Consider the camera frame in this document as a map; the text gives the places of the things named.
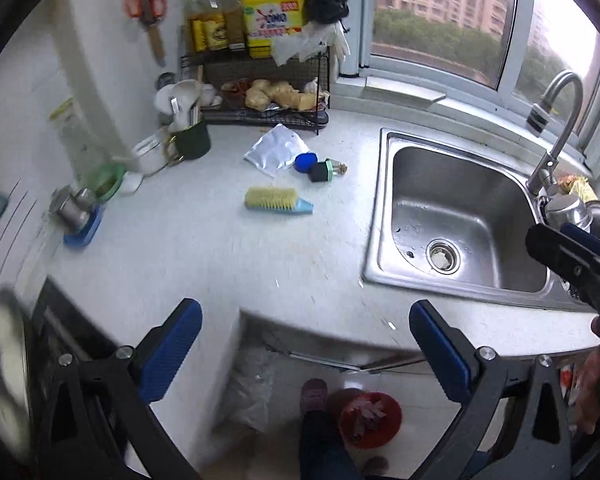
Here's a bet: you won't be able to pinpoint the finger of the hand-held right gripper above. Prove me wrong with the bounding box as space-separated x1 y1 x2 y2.
525 224 600 313
560 222 600 267

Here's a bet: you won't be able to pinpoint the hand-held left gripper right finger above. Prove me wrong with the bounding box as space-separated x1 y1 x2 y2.
409 300 573 480

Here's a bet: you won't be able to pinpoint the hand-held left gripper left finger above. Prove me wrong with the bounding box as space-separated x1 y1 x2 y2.
37 298 203 480

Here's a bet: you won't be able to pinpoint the red plastic bin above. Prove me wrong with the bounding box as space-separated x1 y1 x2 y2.
339 391 403 448

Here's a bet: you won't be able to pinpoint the small dark green bottle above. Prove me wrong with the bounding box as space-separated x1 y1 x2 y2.
307 158 350 183

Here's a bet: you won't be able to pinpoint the silver white pouch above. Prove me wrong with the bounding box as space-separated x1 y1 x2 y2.
243 123 311 177

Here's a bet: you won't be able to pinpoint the person's right hand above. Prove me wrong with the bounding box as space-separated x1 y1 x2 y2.
575 342 600 435

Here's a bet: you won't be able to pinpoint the steel bowl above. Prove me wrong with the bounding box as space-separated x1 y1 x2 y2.
542 194 588 231

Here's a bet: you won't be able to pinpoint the yellow cloth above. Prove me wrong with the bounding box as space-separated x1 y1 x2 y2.
555 174 596 201

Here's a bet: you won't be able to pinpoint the crumpled clear plastic bags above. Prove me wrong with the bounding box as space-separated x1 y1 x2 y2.
215 345 281 433

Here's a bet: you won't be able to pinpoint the steel gooseneck faucet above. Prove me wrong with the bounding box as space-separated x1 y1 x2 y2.
525 71 586 196

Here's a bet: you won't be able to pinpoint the stainless steel sink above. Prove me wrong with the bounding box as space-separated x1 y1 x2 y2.
362 127 581 308

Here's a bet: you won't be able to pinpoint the person's right shoe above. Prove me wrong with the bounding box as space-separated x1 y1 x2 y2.
360 455 391 476

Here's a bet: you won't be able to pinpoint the person's shoe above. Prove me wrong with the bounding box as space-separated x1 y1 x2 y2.
360 455 391 476
300 379 330 413

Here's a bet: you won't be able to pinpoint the person's left shoe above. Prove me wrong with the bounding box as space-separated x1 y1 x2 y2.
300 379 330 413

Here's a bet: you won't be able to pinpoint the person's left leg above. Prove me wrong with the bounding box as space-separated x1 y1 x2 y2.
297 410 361 480

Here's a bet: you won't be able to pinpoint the pan with glass lid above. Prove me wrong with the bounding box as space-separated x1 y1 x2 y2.
0 287 36 461

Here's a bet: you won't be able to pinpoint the small white lid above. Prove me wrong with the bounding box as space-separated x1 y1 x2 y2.
117 172 143 195

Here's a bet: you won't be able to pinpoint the small steel teapot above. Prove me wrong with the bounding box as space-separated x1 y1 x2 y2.
49 185 98 231

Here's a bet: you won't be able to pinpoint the green plastic dish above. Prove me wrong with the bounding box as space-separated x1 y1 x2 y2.
82 162 128 203

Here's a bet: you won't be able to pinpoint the blue scrubbing brush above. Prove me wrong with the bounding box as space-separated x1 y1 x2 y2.
243 186 314 216

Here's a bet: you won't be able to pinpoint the white mug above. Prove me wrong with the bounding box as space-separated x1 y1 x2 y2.
131 130 173 176

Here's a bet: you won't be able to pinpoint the dark green mug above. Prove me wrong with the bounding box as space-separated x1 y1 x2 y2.
166 120 212 161

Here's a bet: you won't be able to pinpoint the glass carafe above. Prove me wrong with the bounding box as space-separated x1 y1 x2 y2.
47 97 126 201

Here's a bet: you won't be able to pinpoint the white framed window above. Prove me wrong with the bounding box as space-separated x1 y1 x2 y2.
360 0 600 156

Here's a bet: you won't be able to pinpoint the white serving spoons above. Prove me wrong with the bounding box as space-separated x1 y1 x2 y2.
154 79 206 131

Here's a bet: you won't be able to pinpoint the dried red chilies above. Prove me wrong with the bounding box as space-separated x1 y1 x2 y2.
221 79 253 108

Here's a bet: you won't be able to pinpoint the ginger root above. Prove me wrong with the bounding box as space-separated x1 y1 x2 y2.
244 79 317 111

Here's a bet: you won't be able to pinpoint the large white plastic bag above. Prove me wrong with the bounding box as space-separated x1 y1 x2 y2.
271 20 352 68

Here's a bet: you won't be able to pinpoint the yellow label oil bottle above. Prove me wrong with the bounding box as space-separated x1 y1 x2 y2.
200 0 231 52
182 0 208 56

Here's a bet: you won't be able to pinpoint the black plastic bag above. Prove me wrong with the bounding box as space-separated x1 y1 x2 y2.
305 0 351 26

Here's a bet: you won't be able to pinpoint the dark sauce bottle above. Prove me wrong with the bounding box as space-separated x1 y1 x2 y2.
222 0 246 51

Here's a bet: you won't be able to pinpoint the yellow detergent jug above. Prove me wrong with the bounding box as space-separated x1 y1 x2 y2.
240 0 308 58

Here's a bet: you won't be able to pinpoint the black wire rack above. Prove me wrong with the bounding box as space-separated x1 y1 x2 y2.
180 45 331 136

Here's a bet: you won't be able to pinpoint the wooden handled knife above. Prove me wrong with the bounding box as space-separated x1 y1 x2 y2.
147 20 167 67

